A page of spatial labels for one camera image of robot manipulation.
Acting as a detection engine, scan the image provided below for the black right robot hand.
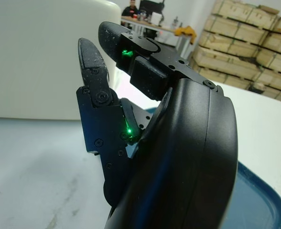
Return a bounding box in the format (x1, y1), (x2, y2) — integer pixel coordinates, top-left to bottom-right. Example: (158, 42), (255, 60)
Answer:
(76, 21), (239, 229)

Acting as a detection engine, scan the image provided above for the cream white two-slot toaster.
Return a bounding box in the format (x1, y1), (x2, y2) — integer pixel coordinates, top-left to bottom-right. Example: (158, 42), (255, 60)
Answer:
(0, 0), (121, 121)

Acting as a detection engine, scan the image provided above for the dark blue plastic tray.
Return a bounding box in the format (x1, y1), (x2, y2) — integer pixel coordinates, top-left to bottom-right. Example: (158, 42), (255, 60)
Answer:
(144, 106), (281, 229)

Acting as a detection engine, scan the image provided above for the yellow cloth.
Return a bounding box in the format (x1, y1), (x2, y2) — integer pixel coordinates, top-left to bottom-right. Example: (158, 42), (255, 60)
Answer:
(173, 26), (197, 45)

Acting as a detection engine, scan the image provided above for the wooden top workbench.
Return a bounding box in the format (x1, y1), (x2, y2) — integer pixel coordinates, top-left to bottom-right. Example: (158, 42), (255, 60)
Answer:
(120, 15), (196, 52)

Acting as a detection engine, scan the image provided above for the small white box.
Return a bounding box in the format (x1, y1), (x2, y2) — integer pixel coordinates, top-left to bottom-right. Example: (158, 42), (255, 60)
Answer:
(151, 11), (162, 25)

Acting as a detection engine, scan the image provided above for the black computer monitor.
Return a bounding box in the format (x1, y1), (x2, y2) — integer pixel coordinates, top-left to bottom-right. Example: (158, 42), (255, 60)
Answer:
(139, 0), (166, 14)

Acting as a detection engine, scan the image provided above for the seated person in black shirt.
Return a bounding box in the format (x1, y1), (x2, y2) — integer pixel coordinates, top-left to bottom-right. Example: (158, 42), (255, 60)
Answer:
(121, 0), (141, 18)

